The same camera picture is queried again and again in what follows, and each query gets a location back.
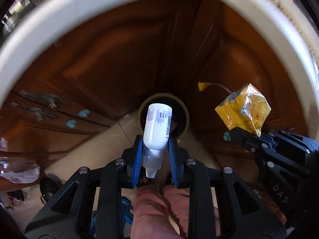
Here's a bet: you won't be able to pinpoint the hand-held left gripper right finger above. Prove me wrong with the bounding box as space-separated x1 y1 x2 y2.
168 137 287 239

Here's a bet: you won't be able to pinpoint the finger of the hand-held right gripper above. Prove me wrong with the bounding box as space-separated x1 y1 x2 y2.
229 126 276 155

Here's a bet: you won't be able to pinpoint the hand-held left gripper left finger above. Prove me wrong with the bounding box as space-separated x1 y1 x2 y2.
25 134 145 239

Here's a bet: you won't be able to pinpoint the yellow snack packet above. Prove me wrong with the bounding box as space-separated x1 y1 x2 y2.
198 81 272 137

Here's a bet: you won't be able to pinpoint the small white dropper bottle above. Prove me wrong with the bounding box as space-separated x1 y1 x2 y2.
142 103 173 179

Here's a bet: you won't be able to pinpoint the round trash bin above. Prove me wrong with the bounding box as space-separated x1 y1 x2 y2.
138 93 190 137

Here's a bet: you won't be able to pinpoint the person's pink trouser legs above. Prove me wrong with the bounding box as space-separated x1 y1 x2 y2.
131 185 221 239

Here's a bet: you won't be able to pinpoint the blue shoe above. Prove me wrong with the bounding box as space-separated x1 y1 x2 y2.
91 196 133 238

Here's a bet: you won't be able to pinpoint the black object on floor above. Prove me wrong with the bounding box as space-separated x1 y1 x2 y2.
39 175 61 201

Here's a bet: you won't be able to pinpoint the brown wooden cabinet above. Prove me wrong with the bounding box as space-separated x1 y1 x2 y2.
0 0 311 205

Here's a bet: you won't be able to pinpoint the crumpled translucent plastic bag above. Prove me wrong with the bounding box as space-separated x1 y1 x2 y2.
0 136 41 184

